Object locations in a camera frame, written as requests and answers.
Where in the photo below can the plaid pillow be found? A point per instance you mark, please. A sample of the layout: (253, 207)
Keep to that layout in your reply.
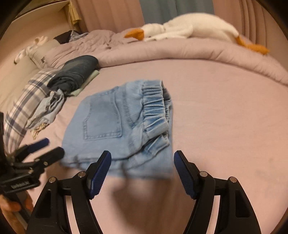
(23, 108)

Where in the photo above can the folded grey-blue pants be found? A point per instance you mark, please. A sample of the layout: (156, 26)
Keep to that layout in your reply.
(47, 110)

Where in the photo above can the pink curtain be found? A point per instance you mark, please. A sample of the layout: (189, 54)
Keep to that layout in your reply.
(253, 19)

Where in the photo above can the pink bed sheet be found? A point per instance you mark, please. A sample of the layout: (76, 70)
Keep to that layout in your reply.
(227, 120)

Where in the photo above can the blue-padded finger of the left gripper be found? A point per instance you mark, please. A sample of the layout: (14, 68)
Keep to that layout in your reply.
(40, 163)
(24, 151)

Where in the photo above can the white goose plush toy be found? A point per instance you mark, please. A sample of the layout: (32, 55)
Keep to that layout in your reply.
(201, 25)

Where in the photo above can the light blue denim pants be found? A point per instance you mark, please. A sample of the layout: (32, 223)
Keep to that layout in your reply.
(132, 121)

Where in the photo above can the beige pillow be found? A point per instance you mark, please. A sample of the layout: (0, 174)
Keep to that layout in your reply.
(37, 54)

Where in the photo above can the folded dark navy garment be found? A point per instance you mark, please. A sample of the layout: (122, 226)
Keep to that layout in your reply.
(73, 74)

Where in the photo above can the teal curtain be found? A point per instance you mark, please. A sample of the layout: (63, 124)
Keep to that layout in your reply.
(161, 11)

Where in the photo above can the person's left hand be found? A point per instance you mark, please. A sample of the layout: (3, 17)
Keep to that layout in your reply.
(9, 208)

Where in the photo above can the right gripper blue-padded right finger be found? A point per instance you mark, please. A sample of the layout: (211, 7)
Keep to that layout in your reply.
(235, 214)

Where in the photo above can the yellow patterned folded garment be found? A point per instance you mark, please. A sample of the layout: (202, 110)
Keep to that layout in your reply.
(35, 131)

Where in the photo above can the folded pale green garment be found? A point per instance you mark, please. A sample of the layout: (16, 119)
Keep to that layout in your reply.
(86, 82)

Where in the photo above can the pink quilted comforter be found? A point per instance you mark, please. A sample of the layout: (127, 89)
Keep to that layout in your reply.
(112, 49)

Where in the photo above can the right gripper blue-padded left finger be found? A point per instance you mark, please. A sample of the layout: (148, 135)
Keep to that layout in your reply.
(50, 212)

